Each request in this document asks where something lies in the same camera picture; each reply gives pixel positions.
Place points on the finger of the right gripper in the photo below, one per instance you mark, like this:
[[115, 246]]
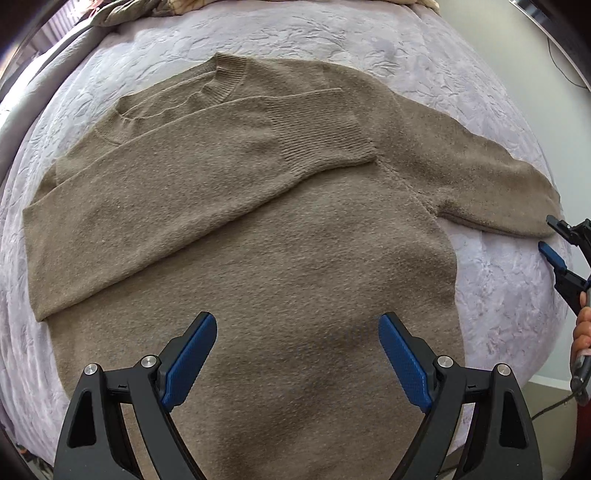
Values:
[[569, 285], [578, 235]]

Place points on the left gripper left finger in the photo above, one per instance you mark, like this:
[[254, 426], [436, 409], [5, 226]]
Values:
[[94, 443]]

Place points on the taupe knit sweater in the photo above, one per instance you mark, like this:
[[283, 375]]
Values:
[[297, 201]]

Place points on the person's right hand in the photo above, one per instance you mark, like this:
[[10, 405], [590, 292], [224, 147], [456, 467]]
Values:
[[581, 338]]

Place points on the lavender embossed bedspread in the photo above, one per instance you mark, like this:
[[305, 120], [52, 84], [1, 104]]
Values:
[[508, 308]]

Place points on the cream striped garment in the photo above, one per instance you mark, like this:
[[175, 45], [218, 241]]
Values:
[[166, 8]]

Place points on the grey quilted blanket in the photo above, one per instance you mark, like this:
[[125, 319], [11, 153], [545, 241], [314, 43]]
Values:
[[29, 97]]

